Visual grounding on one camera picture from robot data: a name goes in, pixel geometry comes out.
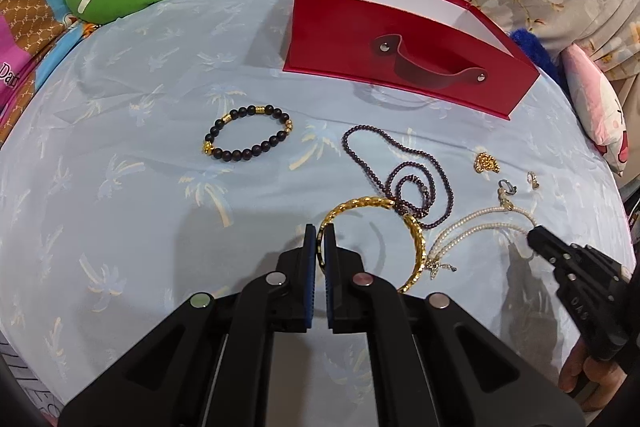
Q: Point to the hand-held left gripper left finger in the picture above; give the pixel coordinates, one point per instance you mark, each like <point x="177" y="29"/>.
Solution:
<point x="310" y="267"/>

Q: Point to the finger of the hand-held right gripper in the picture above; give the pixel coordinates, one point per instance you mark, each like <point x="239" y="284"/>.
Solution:
<point x="547" y="247"/>

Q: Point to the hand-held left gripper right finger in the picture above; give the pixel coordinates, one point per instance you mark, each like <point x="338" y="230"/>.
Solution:
<point x="329" y="272"/>

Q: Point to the small gold earring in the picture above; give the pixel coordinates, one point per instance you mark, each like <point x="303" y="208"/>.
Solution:
<point x="533" y="181"/>

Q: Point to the silver clip earring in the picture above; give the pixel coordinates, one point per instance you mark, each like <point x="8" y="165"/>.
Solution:
<point x="509" y="188"/>

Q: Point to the gold bangle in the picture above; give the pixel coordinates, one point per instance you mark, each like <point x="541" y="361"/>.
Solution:
<point x="417" y="252"/>

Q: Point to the person's right hand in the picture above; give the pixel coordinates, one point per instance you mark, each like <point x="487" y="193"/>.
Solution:
<point x="582" y="377"/>

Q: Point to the pink plush pillow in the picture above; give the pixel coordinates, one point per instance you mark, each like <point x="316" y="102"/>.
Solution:
<point x="595" y="107"/>

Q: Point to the blue fluffy toy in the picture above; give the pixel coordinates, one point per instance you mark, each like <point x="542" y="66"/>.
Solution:
<point x="537" y="52"/>

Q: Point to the colourful printed blanket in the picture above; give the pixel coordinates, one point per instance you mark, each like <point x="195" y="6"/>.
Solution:
<point x="30" y="7"/>

